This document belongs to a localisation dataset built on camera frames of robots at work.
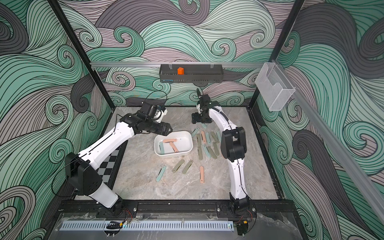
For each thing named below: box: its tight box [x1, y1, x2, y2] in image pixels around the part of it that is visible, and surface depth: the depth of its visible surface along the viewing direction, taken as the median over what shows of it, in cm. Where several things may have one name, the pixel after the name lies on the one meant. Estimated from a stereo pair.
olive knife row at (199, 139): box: [196, 133, 202, 146], surface depth 103 cm
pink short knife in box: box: [169, 141, 179, 153], surface depth 98 cm
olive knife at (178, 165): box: [171, 159, 185, 173], surface depth 90 cm
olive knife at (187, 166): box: [182, 159, 193, 175], surface depth 90 cm
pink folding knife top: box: [163, 138, 178, 143], surface depth 101 cm
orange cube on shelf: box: [177, 67, 185, 75], surface depth 92 cm
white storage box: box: [154, 130, 193, 157], surface depth 100 cm
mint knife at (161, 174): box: [156, 166, 167, 182], surface depth 87 cm
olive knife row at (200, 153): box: [197, 146, 203, 161], surface depth 96 cm
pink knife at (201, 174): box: [199, 166, 205, 184], surface depth 87 cm
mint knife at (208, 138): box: [206, 132, 211, 144], surface depth 103 cm
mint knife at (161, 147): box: [159, 141, 165, 155], surface depth 98 cm
